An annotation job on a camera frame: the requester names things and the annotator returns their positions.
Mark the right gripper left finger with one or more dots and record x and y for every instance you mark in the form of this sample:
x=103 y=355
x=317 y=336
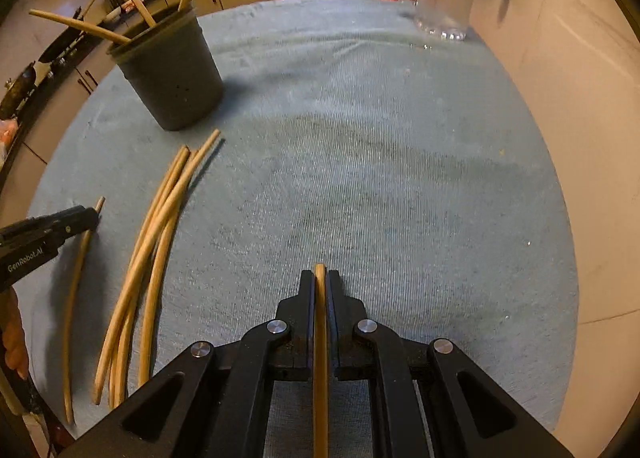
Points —
x=211 y=401

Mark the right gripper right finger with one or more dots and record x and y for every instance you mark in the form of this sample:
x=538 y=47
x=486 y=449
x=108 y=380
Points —
x=428 y=399

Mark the person's left hand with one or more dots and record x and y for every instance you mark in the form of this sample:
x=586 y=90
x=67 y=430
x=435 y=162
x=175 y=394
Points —
x=12 y=334

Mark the pot with lid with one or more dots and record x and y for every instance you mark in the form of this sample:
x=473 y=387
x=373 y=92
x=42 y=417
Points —
x=17 y=91

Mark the black wok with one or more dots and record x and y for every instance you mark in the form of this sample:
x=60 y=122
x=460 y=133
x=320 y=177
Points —
x=66 y=38

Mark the dark green utensil holder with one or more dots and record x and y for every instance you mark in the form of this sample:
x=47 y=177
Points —
x=171 y=68

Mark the blue table cloth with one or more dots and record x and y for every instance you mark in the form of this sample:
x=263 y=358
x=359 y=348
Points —
x=411 y=167

